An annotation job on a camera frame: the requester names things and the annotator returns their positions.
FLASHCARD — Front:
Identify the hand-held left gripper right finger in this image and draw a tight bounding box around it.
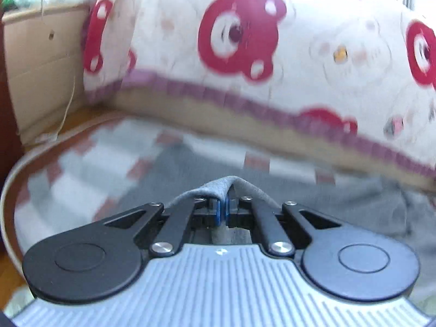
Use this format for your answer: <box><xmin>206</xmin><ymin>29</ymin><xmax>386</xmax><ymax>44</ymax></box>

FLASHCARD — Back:
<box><xmin>222</xmin><ymin>194</ymin><xmax>343</xmax><ymax>259</ymax></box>

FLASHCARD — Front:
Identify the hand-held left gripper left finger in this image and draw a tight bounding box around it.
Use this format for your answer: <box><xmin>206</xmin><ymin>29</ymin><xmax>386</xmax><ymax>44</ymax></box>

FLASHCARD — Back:
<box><xmin>102</xmin><ymin>196</ymin><xmax>223</xmax><ymax>259</ymax></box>

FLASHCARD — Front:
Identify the grey fleece garment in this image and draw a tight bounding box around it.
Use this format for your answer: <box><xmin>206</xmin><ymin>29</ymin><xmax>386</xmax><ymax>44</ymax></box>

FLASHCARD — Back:
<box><xmin>92</xmin><ymin>143</ymin><xmax>436</xmax><ymax>300</ymax></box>

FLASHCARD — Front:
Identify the checked rug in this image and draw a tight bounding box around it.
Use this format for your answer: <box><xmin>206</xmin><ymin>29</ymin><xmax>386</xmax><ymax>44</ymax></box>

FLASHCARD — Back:
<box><xmin>0</xmin><ymin>114</ymin><xmax>341</xmax><ymax>317</ymax></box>

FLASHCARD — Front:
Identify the bear print bed cover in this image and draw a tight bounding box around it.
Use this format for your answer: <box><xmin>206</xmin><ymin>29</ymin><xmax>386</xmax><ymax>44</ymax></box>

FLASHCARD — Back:
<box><xmin>82</xmin><ymin>0</ymin><xmax>436</xmax><ymax>178</ymax></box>

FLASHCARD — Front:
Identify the dark wooden furniture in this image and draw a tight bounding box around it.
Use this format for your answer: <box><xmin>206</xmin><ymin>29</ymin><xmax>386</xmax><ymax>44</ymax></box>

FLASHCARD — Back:
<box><xmin>0</xmin><ymin>0</ymin><xmax>23</xmax><ymax>164</ymax></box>

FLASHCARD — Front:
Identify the cardboard box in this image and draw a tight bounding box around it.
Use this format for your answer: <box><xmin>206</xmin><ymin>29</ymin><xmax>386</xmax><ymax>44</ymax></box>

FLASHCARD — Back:
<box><xmin>2</xmin><ymin>2</ymin><xmax>92</xmax><ymax>144</ymax></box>

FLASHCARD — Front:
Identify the tan string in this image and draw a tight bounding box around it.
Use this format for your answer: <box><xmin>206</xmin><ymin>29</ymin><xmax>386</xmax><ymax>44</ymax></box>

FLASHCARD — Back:
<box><xmin>56</xmin><ymin>73</ymin><xmax>77</xmax><ymax>137</ymax></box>

